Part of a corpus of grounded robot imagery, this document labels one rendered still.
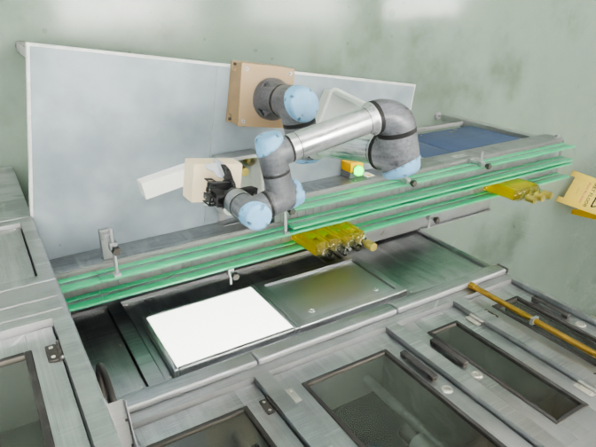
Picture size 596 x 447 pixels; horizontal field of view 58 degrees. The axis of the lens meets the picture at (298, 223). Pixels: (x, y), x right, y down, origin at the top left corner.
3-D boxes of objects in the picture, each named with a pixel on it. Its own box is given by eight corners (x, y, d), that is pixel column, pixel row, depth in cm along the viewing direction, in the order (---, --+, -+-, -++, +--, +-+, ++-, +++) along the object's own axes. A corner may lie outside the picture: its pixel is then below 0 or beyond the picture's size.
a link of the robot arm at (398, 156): (299, 113, 195) (425, 122, 156) (307, 152, 202) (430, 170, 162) (274, 124, 189) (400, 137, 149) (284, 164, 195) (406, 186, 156)
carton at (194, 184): (184, 158, 166) (193, 164, 160) (232, 158, 175) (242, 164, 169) (183, 195, 170) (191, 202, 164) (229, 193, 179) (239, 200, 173)
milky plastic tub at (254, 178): (215, 209, 212) (224, 216, 205) (211, 154, 203) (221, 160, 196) (254, 201, 220) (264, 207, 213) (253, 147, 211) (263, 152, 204)
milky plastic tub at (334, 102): (344, 139, 235) (356, 144, 228) (304, 123, 222) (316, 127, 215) (359, 101, 233) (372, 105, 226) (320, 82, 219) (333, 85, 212)
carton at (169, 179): (137, 179, 192) (141, 184, 187) (199, 158, 201) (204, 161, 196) (141, 194, 194) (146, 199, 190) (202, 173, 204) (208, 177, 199)
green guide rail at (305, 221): (283, 223, 215) (294, 230, 209) (283, 220, 214) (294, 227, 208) (560, 157, 298) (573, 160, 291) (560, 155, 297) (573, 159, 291)
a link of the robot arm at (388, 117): (420, 87, 149) (262, 143, 133) (425, 125, 154) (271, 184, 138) (396, 83, 159) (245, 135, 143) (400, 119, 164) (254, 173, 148)
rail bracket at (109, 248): (98, 256, 190) (113, 284, 173) (90, 213, 184) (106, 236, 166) (112, 254, 193) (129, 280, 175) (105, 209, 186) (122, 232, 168)
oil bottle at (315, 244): (291, 239, 220) (319, 260, 203) (290, 226, 218) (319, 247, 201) (302, 236, 223) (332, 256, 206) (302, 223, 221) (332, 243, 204)
